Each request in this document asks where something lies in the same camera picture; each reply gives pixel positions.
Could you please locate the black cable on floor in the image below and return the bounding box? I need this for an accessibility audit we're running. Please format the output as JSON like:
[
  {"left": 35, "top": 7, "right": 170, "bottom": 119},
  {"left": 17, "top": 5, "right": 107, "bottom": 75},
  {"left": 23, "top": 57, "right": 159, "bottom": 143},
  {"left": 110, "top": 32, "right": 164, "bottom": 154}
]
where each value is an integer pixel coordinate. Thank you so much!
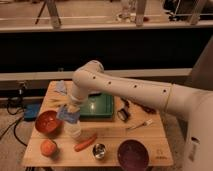
[{"left": 0, "top": 96, "right": 28, "bottom": 148}]

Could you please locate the wooden folding table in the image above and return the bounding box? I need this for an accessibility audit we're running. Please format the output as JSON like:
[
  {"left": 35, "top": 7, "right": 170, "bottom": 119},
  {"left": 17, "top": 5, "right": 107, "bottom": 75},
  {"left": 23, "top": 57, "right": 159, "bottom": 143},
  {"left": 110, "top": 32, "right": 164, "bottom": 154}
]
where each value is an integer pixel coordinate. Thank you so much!
[{"left": 21, "top": 79, "right": 175, "bottom": 168}]

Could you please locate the blue sponge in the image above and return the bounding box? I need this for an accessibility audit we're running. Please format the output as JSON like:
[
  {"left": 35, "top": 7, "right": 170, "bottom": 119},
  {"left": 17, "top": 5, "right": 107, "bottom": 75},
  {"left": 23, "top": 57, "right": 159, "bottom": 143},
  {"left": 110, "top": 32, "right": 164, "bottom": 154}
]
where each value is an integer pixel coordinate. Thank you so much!
[{"left": 56, "top": 106, "right": 80, "bottom": 124}]

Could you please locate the small metal cup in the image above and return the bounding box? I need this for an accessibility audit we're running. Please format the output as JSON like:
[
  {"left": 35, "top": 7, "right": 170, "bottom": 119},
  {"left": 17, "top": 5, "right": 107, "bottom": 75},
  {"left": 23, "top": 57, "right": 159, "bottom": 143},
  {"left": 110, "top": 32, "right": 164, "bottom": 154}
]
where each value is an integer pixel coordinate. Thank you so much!
[{"left": 92, "top": 143, "right": 106, "bottom": 160}]

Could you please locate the dark grape bunch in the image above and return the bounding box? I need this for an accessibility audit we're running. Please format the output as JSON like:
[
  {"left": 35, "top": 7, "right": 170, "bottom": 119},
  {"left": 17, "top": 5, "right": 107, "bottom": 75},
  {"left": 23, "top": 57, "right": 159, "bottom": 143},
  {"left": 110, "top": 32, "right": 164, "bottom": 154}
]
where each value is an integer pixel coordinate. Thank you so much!
[{"left": 134, "top": 103, "right": 157, "bottom": 115}]

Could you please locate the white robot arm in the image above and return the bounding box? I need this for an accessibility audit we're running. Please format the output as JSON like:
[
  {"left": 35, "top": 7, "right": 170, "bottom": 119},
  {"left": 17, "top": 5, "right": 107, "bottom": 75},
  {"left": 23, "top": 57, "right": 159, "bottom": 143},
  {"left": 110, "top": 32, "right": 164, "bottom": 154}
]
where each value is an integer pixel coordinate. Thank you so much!
[{"left": 69, "top": 60, "right": 213, "bottom": 171}]

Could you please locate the orange round fruit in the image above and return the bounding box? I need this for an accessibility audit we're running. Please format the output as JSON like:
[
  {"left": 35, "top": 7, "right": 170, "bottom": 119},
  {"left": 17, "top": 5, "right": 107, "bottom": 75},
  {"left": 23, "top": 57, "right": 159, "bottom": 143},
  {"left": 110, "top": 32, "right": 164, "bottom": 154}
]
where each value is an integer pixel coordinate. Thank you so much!
[{"left": 40, "top": 139, "right": 57, "bottom": 157}]

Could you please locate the orange carrot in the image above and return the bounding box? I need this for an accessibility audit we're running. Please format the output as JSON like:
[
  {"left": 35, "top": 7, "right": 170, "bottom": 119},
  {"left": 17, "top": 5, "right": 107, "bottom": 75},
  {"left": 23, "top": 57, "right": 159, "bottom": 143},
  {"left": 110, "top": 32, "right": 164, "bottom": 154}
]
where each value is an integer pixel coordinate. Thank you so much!
[{"left": 74, "top": 134, "right": 97, "bottom": 152}]

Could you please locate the yellow banana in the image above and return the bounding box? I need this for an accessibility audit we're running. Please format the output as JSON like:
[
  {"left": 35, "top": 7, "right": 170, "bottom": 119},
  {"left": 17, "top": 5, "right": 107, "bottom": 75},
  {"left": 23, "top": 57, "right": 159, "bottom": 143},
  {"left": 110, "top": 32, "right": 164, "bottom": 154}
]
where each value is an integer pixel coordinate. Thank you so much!
[{"left": 49, "top": 99, "right": 69, "bottom": 107}]

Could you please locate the silver fork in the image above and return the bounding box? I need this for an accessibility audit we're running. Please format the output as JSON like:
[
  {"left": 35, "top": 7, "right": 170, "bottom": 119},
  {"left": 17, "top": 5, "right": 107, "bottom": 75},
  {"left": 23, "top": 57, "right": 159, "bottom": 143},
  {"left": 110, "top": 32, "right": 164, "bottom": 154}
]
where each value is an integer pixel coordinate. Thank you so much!
[{"left": 126, "top": 119, "right": 153, "bottom": 131}]

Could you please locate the blue crumpled cloth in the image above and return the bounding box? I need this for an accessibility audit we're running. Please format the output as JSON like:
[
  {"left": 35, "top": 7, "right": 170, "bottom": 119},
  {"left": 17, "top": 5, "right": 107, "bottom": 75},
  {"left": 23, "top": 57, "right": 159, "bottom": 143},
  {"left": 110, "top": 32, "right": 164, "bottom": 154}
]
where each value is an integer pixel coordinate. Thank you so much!
[{"left": 55, "top": 80, "right": 67, "bottom": 95}]

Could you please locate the white cup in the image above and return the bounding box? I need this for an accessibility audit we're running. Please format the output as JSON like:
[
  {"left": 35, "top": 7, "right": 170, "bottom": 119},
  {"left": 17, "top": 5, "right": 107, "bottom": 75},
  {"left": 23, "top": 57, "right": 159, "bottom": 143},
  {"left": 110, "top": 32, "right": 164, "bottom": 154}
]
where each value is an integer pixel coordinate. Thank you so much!
[{"left": 64, "top": 121, "right": 81, "bottom": 139}]

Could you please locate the blue box on floor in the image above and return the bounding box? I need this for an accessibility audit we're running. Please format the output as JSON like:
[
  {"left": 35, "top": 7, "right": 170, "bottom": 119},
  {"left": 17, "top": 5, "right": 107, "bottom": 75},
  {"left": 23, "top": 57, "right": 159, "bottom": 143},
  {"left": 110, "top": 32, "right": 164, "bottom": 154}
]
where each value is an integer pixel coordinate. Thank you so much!
[{"left": 24, "top": 103, "right": 41, "bottom": 121}]

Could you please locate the green plastic tray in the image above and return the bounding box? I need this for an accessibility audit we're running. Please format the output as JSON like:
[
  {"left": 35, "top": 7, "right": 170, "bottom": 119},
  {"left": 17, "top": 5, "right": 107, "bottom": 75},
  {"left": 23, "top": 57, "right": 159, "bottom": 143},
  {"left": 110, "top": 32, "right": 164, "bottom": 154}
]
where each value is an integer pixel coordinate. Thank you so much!
[{"left": 80, "top": 93, "right": 114, "bottom": 118}]

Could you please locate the red bowl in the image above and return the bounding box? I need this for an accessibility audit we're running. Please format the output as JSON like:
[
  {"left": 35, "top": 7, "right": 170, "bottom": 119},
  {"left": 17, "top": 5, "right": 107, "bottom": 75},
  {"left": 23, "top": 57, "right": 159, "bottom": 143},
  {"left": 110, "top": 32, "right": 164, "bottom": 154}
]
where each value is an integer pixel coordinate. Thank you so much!
[{"left": 35, "top": 110, "right": 62, "bottom": 134}]

